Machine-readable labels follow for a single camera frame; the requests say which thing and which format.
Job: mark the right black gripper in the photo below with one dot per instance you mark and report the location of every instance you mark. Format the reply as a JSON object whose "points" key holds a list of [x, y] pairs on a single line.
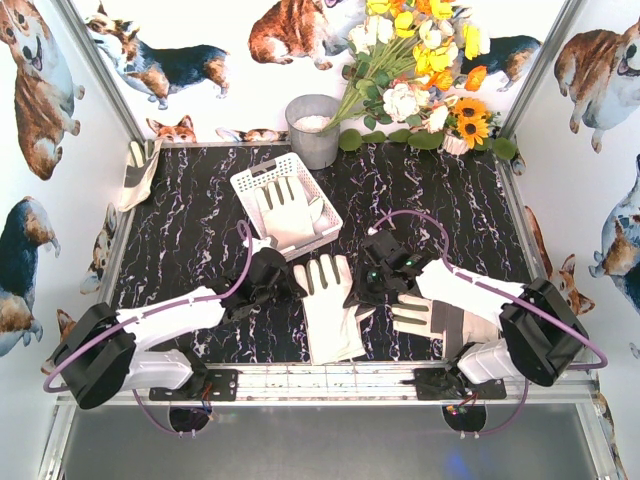
{"points": [[361, 288]]}

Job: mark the left back corner glove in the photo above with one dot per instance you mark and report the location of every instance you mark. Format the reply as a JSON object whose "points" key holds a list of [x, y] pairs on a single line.
{"points": [[141, 165]]}

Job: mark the small sunflower pot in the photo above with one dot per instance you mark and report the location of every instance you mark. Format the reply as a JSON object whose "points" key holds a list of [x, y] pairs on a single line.
{"points": [[470, 125]]}

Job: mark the front aluminium rail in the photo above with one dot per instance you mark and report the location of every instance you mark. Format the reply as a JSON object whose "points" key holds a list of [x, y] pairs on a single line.
{"points": [[362, 382]]}

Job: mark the grey metal bucket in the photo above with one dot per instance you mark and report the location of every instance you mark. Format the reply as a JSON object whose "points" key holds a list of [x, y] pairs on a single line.
{"points": [[313, 135]]}

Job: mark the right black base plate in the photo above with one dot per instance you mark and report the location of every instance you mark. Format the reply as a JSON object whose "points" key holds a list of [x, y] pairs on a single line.
{"points": [[443, 384]]}

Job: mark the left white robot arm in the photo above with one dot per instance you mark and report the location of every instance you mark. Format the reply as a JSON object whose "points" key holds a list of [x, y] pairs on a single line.
{"points": [[111, 351]]}

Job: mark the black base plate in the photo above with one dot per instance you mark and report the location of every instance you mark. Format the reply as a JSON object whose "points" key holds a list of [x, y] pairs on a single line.
{"points": [[207, 384], [443, 384]]}

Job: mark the white work glove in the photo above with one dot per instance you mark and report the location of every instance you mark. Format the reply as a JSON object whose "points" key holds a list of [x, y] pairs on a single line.
{"points": [[287, 214]]}

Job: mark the artificial flower bouquet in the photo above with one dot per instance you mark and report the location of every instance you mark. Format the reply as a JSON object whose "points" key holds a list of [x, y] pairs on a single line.
{"points": [[406, 56]]}

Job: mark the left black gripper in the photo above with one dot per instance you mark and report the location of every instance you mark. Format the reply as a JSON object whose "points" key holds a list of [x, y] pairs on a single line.
{"points": [[282, 279]]}

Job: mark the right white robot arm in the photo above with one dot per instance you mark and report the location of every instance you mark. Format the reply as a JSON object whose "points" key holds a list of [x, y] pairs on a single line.
{"points": [[540, 335]]}

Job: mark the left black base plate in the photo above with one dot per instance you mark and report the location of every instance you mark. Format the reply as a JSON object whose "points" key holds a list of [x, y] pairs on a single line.
{"points": [[207, 384]]}

